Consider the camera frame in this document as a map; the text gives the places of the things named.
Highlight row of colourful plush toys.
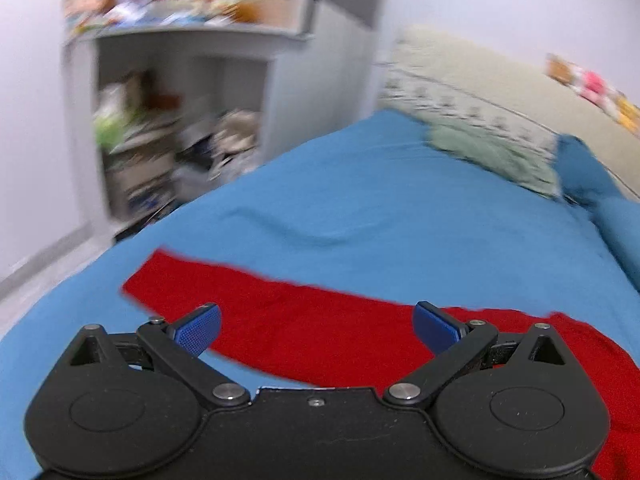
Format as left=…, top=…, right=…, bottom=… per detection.
left=545, top=52, right=640, bottom=133

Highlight clutter of colourful small things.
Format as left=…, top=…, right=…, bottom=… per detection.
left=62, top=0, right=307, bottom=37

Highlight red garment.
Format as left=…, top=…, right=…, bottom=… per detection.
left=121, top=247, right=640, bottom=480

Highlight green cushion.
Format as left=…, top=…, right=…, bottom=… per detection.
left=427, top=122, right=563, bottom=201

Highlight blue bed sheet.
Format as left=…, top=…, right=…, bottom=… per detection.
left=0, top=108, right=640, bottom=480

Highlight pile of stored household goods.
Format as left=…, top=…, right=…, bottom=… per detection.
left=94, top=69, right=262, bottom=222

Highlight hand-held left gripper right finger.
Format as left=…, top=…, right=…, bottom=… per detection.
left=382, top=301, right=568, bottom=408

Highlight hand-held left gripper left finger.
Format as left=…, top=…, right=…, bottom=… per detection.
left=66, top=303, right=251, bottom=407

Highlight grey shelf unit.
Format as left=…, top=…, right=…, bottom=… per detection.
left=62, top=25, right=316, bottom=242

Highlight blue pillow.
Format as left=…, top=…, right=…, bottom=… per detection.
left=555, top=134, right=640, bottom=293

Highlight grey wardrobe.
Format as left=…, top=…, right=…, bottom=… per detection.
left=257, top=0, right=401, bottom=167

